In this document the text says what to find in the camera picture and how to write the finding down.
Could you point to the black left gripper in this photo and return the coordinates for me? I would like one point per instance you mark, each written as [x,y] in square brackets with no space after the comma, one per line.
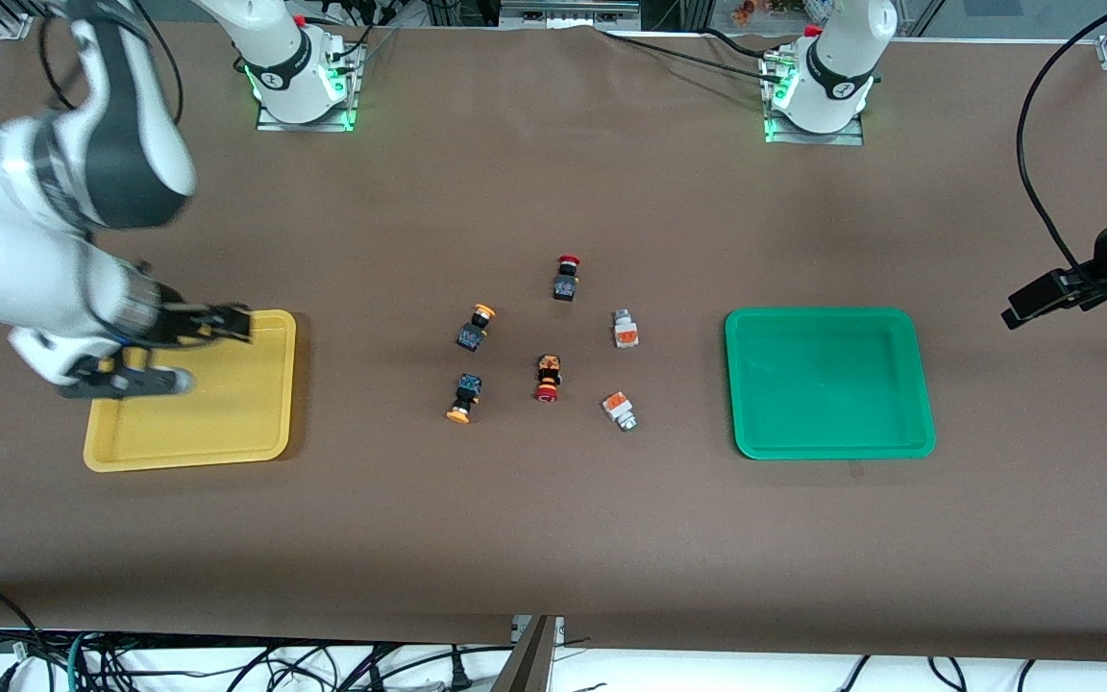
[1082,283]

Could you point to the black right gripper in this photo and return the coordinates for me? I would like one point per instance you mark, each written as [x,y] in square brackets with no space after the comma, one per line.
[181,322]

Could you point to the yellow cap push button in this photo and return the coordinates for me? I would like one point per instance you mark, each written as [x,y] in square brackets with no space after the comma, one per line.
[473,334]
[467,390]

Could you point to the white orange push button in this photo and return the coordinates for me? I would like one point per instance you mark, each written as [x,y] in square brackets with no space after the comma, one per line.
[617,406]
[626,333]

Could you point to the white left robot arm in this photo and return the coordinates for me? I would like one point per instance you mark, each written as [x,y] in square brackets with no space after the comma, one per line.
[837,58]

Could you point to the yellow plastic tray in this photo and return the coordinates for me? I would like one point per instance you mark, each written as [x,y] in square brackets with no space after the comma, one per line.
[227,423]

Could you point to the green plastic tray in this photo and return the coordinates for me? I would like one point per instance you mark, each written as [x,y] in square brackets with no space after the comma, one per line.
[827,384]

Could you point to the red button orange body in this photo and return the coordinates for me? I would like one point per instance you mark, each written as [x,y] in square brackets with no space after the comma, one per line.
[548,370]

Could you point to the red button black body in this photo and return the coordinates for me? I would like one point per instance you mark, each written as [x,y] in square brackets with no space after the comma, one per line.
[565,284]

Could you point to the brown table cover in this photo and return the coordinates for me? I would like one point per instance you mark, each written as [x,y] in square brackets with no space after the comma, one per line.
[553,529]

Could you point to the grey metal background device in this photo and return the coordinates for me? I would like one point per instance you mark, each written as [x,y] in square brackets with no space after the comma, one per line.
[568,10]

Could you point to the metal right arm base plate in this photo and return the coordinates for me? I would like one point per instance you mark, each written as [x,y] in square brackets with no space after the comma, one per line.
[347,86]

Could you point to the table support post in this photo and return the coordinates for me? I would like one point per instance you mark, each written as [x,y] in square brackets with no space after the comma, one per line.
[527,663]

